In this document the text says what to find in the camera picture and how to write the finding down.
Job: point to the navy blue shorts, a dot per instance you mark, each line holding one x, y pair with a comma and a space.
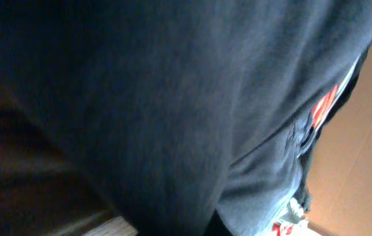
182, 112

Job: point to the red garment with white print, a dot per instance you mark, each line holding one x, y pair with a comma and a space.
300, 203

